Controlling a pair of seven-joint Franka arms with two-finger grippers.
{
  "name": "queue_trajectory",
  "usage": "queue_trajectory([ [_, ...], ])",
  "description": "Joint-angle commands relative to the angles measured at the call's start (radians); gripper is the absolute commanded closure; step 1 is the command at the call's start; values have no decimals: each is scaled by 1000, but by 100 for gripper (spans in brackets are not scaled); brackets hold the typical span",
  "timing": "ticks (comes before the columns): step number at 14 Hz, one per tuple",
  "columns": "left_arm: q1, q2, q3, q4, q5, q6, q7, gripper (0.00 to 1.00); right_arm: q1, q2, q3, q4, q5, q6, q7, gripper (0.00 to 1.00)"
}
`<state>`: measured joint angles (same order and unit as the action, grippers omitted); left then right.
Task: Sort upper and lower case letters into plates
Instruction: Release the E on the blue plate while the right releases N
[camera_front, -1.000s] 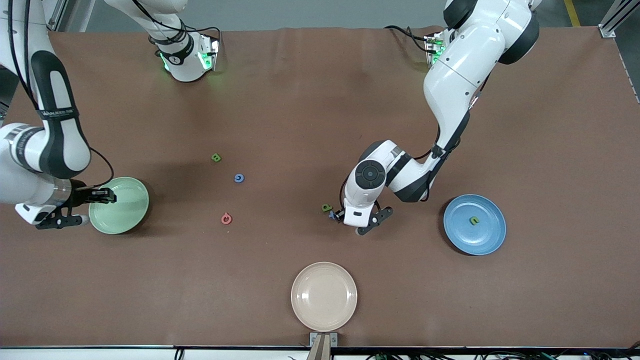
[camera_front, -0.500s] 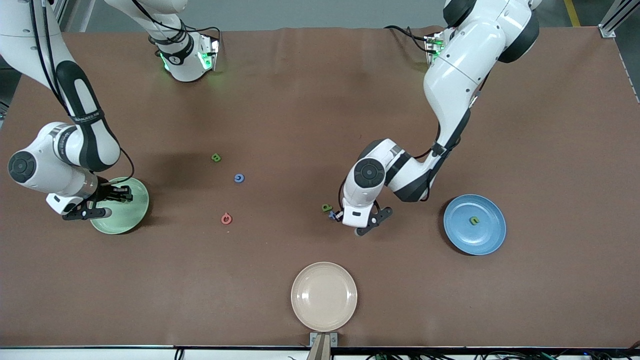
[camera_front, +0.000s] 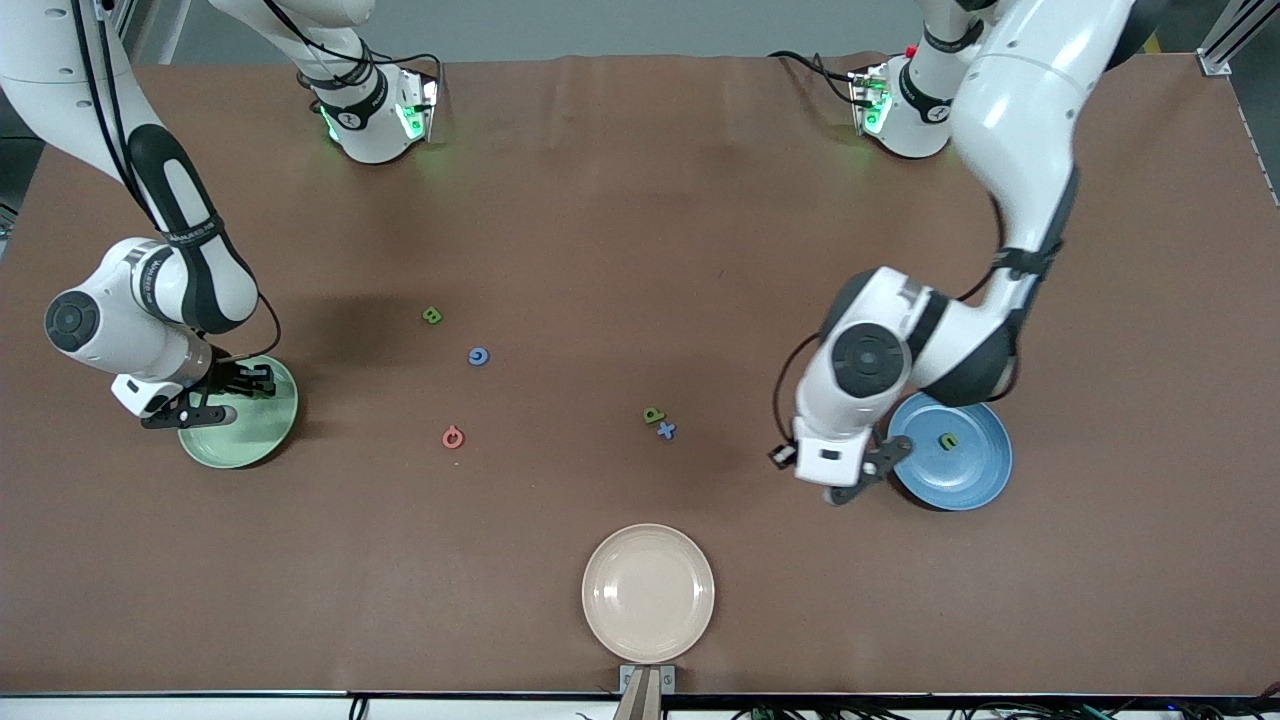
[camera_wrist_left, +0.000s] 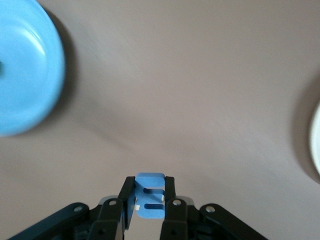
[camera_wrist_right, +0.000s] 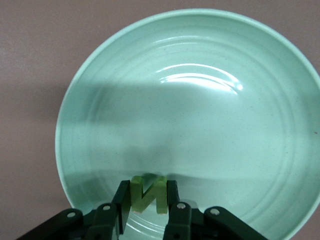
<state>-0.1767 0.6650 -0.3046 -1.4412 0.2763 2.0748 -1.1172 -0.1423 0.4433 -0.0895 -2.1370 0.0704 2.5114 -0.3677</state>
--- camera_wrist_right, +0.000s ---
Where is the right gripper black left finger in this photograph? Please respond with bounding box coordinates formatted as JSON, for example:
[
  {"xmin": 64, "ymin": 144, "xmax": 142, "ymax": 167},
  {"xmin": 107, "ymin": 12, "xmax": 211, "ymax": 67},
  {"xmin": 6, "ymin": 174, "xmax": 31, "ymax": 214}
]
[{"xmin": 18, "ymin": 180, "xmax": 131, "ymax": 240}]

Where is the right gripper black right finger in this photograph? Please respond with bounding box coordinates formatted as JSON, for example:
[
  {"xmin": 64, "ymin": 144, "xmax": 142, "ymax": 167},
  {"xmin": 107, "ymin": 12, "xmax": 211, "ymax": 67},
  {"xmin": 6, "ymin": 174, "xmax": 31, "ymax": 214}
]
[{"xmin": 162, "ymin": 179, "xmax": 266, "ymax": 240}]

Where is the green letter N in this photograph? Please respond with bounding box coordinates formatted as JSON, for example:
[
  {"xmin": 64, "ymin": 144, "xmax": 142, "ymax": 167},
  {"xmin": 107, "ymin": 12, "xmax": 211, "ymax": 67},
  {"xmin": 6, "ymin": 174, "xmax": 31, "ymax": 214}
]
[{"xmin": 129, "ymin": 175, "xmax": 168, "ymax": 215}]

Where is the green plate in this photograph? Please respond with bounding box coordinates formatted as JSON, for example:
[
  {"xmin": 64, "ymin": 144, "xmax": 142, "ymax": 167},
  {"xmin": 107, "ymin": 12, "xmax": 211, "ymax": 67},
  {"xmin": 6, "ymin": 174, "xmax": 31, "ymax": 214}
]
[{"xmin": 54, "ymin": 9, "xmax": 320, "ymax": 240}]

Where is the brown table mat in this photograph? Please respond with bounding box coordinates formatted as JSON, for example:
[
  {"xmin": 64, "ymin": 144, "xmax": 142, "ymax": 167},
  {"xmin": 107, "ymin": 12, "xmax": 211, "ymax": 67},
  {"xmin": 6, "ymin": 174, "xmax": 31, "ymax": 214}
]
[{"xmin": 0, "ymin": 0, "xmax": 320, "ymax": 240}]

